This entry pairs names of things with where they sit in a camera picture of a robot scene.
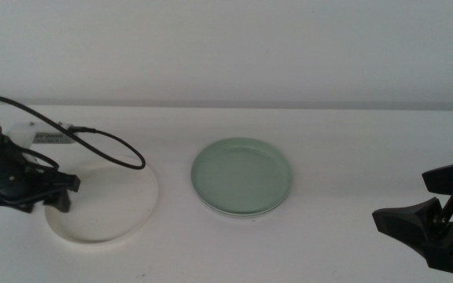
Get white shallow bowl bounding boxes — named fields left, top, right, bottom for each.
left=44, top=155, right=160, bottom=244

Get grey shallow bowl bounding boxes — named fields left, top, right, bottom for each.
left=192, top=184, right=293, bottom=220

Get pale green shallow bowl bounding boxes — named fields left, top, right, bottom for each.
left=190, top=137, right=294, bottom=217

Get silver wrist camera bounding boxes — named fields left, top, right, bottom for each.
left=33, top=131, right=77, bottom=145

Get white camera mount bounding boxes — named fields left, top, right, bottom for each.
left=5, top=121, right=74, bottom=164

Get black camera cable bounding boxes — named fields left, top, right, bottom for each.
left=0, top=90, right=147, bottom=171

